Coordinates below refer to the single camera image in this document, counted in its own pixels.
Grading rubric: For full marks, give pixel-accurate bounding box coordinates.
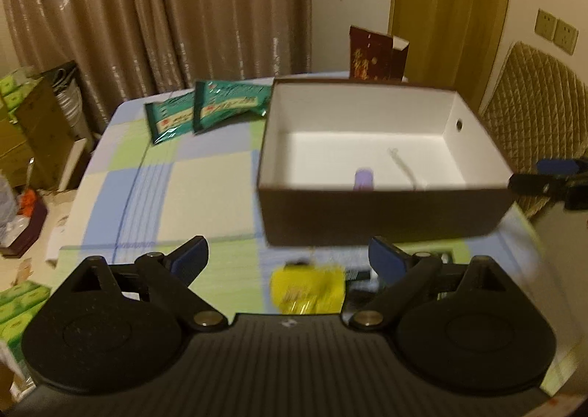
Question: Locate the purple bag roll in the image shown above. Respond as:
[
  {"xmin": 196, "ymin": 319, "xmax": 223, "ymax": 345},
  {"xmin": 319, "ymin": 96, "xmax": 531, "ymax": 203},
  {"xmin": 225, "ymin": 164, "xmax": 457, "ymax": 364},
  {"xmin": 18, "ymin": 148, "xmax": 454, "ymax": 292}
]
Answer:
[{"xmin": 353, "ymin": 168, "xmax": 375, "ymax": 191}]

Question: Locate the brown cardboard storage box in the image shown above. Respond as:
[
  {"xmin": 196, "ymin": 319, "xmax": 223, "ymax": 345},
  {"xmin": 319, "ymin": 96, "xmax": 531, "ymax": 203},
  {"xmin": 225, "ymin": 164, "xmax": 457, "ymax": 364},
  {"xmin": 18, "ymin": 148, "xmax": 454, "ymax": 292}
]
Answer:
[{"xmin": 257, "ymin": 78, "xmax": 514, "ymax": 247}]

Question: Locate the quilted beige chair cover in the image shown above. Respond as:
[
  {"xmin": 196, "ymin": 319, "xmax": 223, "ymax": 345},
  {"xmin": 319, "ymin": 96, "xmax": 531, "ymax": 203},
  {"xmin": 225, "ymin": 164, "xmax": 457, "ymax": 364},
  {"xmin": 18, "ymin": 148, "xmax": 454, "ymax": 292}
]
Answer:
[{"xmin": 481, "ymin": 42, "xmax": 587, "ymax": 218}]

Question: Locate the brown cardboard floor box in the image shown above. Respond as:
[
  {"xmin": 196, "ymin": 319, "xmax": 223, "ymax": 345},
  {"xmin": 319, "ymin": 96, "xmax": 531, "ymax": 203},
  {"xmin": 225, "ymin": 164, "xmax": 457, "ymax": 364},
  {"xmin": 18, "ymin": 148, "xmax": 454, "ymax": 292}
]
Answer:
[{"xmin": 1, "ymin": 75, "xmax": 94, "ymax": 190}]

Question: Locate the green tissue box stack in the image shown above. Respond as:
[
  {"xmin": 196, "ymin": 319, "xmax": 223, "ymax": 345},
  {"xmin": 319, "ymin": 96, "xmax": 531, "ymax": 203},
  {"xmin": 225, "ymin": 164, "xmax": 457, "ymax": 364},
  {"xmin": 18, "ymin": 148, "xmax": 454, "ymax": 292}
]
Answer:
[{"xmin": 0, "ymin": 281, "xmax": 51, "ymax": 349}]

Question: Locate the front green rice bag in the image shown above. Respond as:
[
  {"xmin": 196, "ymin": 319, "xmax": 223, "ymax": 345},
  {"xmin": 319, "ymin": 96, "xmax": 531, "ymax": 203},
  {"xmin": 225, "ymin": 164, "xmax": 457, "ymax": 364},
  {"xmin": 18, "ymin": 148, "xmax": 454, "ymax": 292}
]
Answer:
[{"xmin": 192, "ymin": 81, "xmax": 272, "ymax": 134}]

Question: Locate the wall socket plate pair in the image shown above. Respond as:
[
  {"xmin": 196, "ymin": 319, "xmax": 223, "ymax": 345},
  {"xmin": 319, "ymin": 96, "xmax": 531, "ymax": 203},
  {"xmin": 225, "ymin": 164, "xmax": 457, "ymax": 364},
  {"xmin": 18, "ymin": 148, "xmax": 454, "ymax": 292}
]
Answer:
[{"xmin": 534, "ymin": 9, "xmax": 579, "ymax": 56}]

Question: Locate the yellow snack pouch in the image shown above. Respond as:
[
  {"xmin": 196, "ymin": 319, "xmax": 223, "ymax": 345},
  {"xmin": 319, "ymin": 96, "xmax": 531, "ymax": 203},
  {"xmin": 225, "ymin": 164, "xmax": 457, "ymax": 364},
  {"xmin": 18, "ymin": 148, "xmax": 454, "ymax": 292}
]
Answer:
[{"xmin": 269, "ymin": 263, "xmax": 346, "ymax": 314}]

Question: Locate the green rice bag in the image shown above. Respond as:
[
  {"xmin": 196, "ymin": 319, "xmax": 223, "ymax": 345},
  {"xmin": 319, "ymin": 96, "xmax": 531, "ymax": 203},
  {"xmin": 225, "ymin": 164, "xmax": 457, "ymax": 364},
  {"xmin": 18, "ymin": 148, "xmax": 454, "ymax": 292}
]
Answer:
[
  {"xmin": 192, "ymin": 81, "xmax": 272, "ymax": 134},
  {"xmin": 144, "ymin": 91, "xmax": 194, "ymax": 145}
]

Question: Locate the dark red gift bag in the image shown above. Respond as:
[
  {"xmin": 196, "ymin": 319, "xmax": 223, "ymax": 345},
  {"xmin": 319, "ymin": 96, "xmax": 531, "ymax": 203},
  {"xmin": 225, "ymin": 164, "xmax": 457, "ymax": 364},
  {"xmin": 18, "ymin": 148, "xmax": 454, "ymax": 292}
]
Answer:
[{"xmin": 349, "ymin": 26, "xmax": 410, "ymax": 81}]

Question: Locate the rear green rice bag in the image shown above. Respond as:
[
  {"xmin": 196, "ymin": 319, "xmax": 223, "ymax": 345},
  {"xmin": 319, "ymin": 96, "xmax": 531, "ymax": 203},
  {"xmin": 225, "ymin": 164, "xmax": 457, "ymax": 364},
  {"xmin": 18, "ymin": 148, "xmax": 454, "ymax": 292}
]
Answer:
[{"xmin": 144, "ymin": 91, "xmax": 194, "ymax": 145}]

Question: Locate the mustard yellow curtain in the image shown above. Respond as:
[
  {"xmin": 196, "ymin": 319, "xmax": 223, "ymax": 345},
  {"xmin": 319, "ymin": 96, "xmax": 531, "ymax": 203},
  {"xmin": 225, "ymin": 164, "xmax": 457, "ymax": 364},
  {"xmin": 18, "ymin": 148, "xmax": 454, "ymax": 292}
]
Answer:
[{"xmin": 389, "ymin": 0, "xmax": 509, "ymax": 108}]

